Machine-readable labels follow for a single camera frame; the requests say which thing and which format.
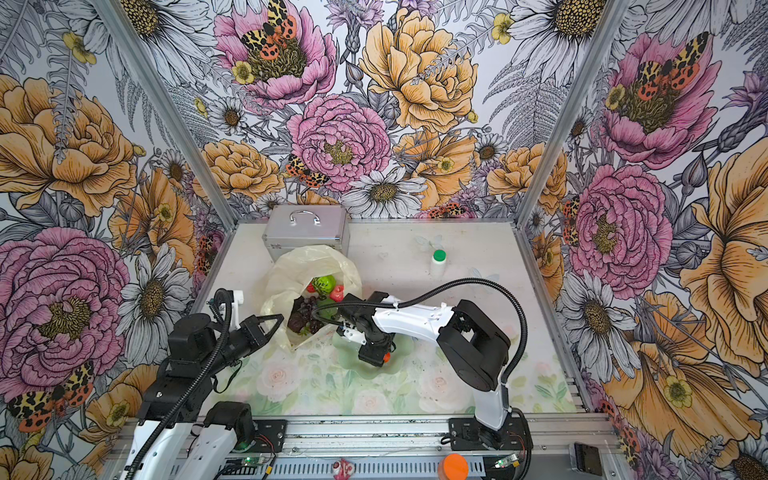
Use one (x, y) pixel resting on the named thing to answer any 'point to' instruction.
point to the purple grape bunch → (305, 316)
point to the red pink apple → (338, 293)
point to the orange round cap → (453, 467)
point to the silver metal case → (299, 225)
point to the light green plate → (349, 354)
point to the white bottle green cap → (438, 262)
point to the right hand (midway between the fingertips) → (385, 357)
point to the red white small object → (343, 469)
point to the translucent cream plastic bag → (294, 274)
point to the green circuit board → (509, 460)
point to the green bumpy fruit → (324, 285)
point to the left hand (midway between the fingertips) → (284, 327)
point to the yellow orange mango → (386, 357)
